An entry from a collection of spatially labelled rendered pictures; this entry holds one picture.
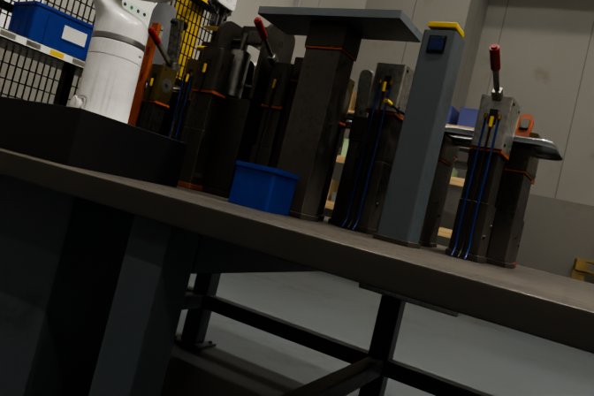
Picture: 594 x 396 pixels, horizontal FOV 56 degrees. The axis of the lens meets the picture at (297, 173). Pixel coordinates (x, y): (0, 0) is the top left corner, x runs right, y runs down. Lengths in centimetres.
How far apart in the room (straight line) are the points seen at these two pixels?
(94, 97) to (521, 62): 803
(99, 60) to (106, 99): 9
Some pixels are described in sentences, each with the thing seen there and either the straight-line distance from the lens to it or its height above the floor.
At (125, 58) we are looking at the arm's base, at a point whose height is 95.
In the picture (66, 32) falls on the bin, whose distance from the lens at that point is 210.
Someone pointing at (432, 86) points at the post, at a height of 102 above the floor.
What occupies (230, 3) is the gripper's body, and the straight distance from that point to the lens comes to 206.
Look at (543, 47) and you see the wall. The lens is 902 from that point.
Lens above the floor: 74
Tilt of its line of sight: 3 degrees up
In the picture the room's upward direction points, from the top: 14 degrees clockwise
